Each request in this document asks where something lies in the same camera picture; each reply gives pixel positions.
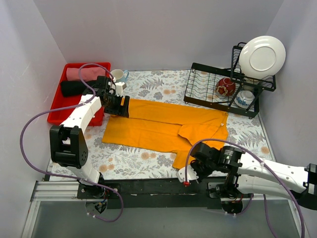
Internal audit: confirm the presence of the orange t shirt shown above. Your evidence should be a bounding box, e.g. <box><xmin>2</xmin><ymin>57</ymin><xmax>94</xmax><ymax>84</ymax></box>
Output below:
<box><xmin>102</xmin><ymin>99</ymin><xmax>228</xmax><ymax>169</ymax></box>

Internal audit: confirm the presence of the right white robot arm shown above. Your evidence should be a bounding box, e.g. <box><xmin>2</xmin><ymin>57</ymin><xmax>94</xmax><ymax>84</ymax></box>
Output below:
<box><xmin>185</xmin><ymin>142</ymin><xmax>317</xmax><ymax>210</ymax></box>

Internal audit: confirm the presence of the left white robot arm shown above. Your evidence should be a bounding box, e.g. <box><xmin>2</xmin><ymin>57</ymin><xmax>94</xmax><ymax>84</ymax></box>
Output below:
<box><xmin>50</xmin><ymin>76</ymin><xmax>130</xmax><ymax>198</ymax></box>

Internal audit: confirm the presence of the light blue mug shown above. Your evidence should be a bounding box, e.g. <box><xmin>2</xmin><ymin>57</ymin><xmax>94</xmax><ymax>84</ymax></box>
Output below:
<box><xmin>110</xmin><ymin>69</ymin><xmax>129</xmax><ymax>82</ymax></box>

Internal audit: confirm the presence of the pink rolled t shirt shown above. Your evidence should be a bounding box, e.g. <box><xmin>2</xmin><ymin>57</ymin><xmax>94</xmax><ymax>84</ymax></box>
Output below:
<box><xmin>66</xmin><ymin>67</ymin><xmax>106</xmax><ymax>82</ymax></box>

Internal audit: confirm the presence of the black rolled t shirt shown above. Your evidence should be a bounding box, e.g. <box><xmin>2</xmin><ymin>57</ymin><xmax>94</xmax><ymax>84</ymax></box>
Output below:
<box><xmin>60</xmin><ymin>81</ymin><xmax>92</xmax><ymax>97</ymax></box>

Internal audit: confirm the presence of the floral table mat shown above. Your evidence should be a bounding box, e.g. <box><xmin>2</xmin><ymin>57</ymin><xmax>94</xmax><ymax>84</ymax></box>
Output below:
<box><xmin>85</xmin><ymin>70</ymin><xmax>275</xmax><ymax>179</ymax></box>

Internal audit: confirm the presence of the white blue floral bowl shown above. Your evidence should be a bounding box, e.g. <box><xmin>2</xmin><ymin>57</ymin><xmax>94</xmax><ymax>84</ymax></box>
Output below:
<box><xmin>234</xmin><ymin>90</ymin><xmax>255</xmax><ymax>109</ymax></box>

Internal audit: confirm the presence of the red floral bowl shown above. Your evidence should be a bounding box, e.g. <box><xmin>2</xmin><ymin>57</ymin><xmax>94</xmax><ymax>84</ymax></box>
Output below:
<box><xmin>215</xmin><ymin>77</ymin><xmax>236</xmax><ymax>97</ymax></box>

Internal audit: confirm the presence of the white plate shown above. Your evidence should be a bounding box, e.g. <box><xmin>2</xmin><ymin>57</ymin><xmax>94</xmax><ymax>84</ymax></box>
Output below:
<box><xmin>239</xmin><ymin>36</ymin><xmax>286</xmax><ymax>79</ymax></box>

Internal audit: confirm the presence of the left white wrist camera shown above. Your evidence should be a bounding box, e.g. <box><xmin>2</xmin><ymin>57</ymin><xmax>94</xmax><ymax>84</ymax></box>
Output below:
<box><xmin>113</xmin><ymin>82</ymin><xmax>127</xmax><ymax>96</ymax></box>

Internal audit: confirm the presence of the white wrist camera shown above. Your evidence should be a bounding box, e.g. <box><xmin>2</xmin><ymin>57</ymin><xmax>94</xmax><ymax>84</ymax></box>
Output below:
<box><xmin>176</xmin><ymin>165</ymin><xmax>199</xmax><ymax>186</ymax></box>
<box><xmin>113</xmin><ymin>82</ymin><xmax>127</xmax><ymax>96</ymax></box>

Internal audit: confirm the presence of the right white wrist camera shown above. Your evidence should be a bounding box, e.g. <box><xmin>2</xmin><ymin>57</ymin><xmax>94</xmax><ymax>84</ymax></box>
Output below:
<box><xmin>176</xmin><ymin>165</ymin><xmax>199</xmax><ymax>186</ymax></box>

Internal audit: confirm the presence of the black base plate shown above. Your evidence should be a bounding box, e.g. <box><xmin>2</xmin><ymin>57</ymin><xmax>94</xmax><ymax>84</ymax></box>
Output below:
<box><xmin>77</xmin><ymin>177</ymin><xmax>251</xmax><ymax>213</ymax></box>

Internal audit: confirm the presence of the black wire dish rack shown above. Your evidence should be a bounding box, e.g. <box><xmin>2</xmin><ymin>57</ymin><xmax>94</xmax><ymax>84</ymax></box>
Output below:
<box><xmin>184</xmin><ymin>42</ymin><xmax>276</xmax><ymax>119</ymax></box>

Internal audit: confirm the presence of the aluminium rail frame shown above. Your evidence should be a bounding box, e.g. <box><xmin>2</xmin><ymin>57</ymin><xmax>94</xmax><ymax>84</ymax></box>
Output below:
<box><xmin>22</xmin><ymin>181</ymin><xmax>306</xmax><ymax>238</ymax></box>

